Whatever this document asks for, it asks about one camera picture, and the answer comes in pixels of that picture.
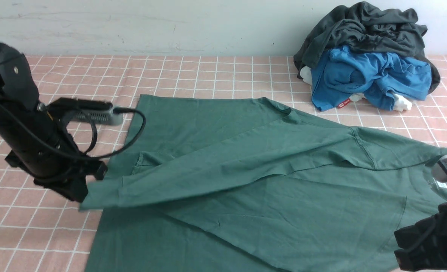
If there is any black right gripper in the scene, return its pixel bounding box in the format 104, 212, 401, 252
394, 203, 447, 271

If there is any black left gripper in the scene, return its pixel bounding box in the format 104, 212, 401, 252
5, 128, 108, 203

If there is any green long-sleeved shirt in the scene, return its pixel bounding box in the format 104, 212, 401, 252
80, 95, 447, 272

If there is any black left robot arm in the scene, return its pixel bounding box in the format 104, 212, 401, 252
0, 43, 111, 203

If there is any pink checkered tablecloth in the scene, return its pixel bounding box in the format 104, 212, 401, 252
0, 55, 447, 272

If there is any blue crumpled garment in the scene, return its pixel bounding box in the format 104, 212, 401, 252
311, 45, 432, 111

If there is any dark grey crumpled garment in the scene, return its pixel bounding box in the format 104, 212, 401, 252
293, 1, 441, 94

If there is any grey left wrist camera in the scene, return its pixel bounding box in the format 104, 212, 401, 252
47, 97, 123, 126

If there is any black left camera cable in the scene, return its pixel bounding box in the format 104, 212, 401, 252
0, 95, 147, 161

